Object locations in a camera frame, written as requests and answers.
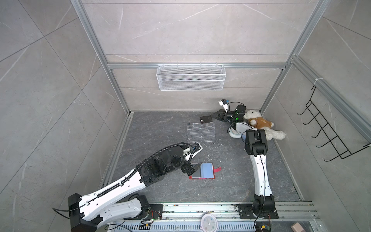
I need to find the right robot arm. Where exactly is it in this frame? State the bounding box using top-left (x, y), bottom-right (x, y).
top-left (200, 100), bottom-right (286, 219)

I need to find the blue credit card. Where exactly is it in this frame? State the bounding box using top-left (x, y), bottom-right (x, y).
top-left (201, 163), bottom-right (214, 179)

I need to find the white wire mesh basket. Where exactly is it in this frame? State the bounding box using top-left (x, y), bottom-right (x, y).
top-left (156, 64), bottom-right (227, 91)

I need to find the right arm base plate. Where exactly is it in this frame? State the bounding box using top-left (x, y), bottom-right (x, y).
top-left (235, 204), bottom-right (279, 219)

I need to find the red card holder wallet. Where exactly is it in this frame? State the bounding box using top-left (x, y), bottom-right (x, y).
top-left (189, 163), bottom-right (222, 180)

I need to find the black wall hook rack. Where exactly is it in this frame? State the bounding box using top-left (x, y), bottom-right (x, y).
top-left (297, 86), bottom-right (371, 162)

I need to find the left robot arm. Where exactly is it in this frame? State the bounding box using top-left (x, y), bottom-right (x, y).
top-left (66, 143), bottom-right (203, 232)

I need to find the white round clock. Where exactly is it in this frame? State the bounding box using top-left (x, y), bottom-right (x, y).
top-left (201, 213), bottom-right (218, 232)

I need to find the grey credit card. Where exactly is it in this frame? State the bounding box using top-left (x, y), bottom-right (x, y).
top-left (191, 163), bottom-right (202, 179)

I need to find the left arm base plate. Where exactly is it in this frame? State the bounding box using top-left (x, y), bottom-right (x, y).
top-left (138, 204), bottom-right (163, 220)

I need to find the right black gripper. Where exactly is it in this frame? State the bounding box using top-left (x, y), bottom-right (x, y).
top-left (211, 110), bottom-right (237, 124)

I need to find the clear acrylic organizer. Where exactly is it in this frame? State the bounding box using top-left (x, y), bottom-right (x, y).
top-left (187, 122), bottom-right (215, 143)

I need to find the pink eraser block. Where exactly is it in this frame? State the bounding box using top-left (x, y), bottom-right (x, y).
top-left (291, 222), bottom-right (305, 232)

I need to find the white teddy bear brown shirt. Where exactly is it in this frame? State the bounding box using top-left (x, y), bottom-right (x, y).
top-left (243, 110), bottom-right (286, 141)

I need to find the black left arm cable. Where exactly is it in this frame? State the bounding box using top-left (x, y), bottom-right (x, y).
top-left (86, 142), bottom-right (193, 201)

